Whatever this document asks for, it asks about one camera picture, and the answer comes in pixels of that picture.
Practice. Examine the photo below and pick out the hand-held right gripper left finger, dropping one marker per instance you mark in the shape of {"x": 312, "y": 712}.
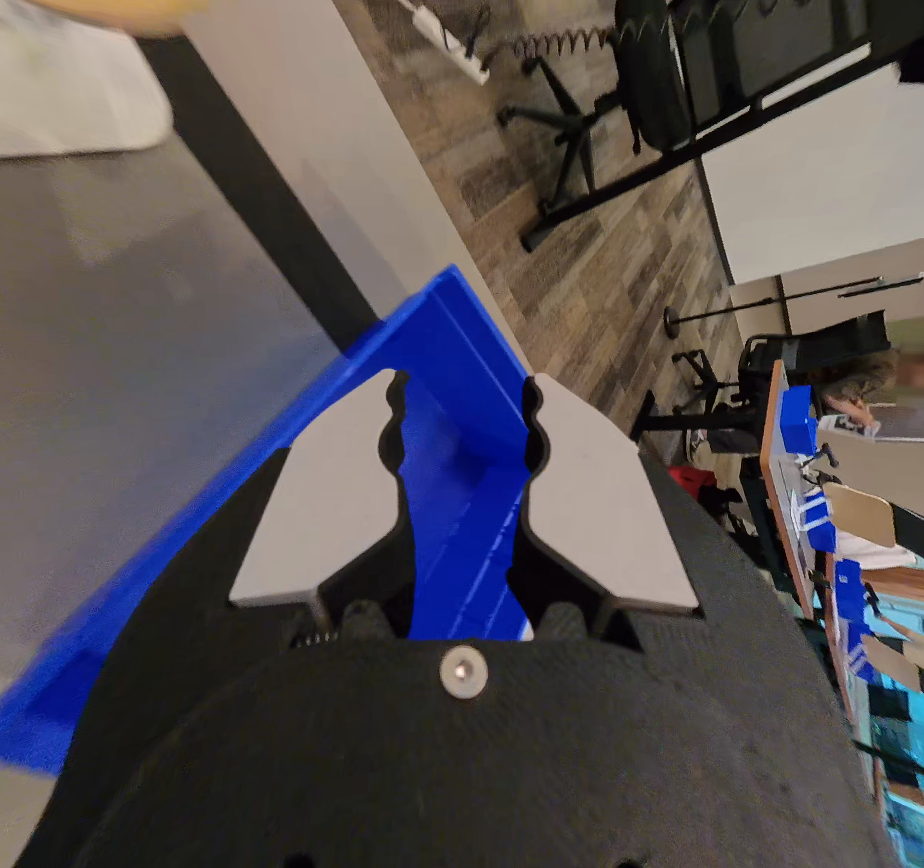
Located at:
{"x": 325, "y": 507}

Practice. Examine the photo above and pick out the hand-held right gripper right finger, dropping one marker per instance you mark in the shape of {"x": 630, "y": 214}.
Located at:
{"x": 606, "y": 521}

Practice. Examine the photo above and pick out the blue plastic bin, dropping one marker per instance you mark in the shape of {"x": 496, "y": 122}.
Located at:
{"x": 462, "y": 377}
{"x": 819, "y": 521}
{"x": 850, "y": 590}
{"x": 800, "y": 417}

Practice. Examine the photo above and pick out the red bag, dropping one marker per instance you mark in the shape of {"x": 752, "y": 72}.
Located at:
{"x": 689, "y": 482}

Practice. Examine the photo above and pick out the black floor stand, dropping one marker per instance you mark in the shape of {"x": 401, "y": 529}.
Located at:
{"x": 758, "y": 305}

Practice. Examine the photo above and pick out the black tape strip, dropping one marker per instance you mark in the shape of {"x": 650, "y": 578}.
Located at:
{"x": 260, "y": 182}

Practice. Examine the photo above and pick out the black office chair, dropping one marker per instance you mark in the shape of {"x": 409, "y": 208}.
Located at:
{"x": 650, "y": 52}

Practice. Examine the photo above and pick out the white power strip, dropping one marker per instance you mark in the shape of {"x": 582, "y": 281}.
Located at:
{"x": 447, "y": 45}

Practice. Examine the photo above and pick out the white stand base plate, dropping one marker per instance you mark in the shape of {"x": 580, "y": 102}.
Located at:
{"x": 72, "y": 88}

